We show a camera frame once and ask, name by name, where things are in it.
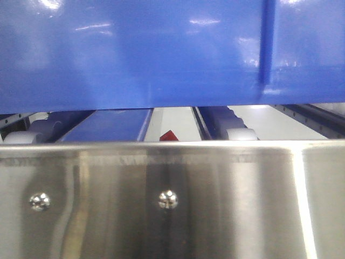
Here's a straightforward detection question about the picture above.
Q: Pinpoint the blue plastic bin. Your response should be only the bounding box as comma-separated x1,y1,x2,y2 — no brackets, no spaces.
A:
1,1,344,113

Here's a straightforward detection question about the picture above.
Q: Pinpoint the blue bin below rollers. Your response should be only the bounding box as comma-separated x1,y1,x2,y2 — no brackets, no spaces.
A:
58,108,153,142

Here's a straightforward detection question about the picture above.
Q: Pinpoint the red label card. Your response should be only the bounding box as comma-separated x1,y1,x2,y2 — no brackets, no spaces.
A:
159,130,178,141

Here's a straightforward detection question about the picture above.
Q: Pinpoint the white roller track middle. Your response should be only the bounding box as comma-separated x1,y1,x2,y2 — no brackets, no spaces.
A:
192,106,259,141

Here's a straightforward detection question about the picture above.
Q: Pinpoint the right steel screw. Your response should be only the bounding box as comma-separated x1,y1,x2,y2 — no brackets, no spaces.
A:
158,190,178,209

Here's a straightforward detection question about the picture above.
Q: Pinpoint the steel screw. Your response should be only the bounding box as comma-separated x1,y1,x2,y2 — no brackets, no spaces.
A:
29,192,51,212
158,190,178,209

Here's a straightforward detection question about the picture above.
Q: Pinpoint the stainless steel front plate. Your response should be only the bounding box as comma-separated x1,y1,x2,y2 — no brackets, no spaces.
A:
1,140,344,258

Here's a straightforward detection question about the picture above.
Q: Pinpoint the left steel screw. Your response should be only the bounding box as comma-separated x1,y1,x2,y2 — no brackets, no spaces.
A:
29,192,51,212

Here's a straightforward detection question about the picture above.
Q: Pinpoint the steel roller rail right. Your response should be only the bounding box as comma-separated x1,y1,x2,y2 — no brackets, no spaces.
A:
271,104,344,139

